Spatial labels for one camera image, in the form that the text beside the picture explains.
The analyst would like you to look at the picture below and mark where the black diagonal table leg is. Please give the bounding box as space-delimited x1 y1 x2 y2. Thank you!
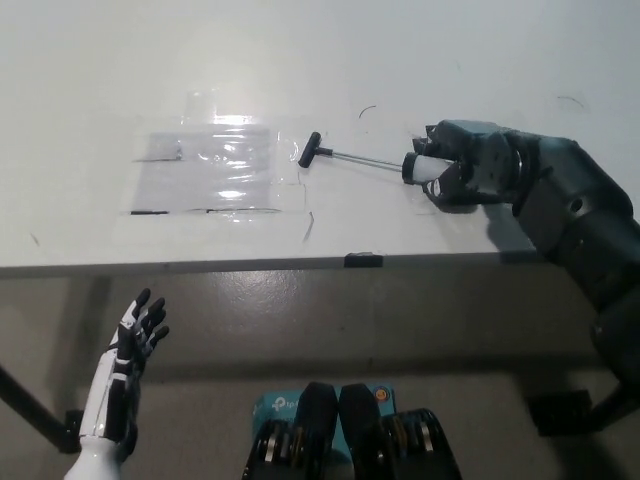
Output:
589 369 640 437
0 363 69 451

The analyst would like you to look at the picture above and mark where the clear plastic film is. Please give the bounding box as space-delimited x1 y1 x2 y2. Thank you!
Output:
114 89 314 219

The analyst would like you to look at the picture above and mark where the small white air pump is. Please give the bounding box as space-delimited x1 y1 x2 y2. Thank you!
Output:
298 132 452 187

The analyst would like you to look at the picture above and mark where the black and white right hand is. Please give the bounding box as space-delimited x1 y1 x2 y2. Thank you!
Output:
412 118 524 206

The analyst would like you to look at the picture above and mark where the clear plastic sheet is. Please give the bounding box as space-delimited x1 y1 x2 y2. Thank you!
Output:
130 128 274 214

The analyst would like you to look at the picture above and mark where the teal cardboard box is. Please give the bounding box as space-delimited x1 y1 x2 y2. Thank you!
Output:
251 383 396 459

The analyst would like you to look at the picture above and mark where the small black edge clip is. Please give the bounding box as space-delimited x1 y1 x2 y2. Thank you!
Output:
343 253 385 269

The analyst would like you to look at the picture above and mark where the white and black left hand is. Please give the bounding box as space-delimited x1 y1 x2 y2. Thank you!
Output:
79 288 170 442

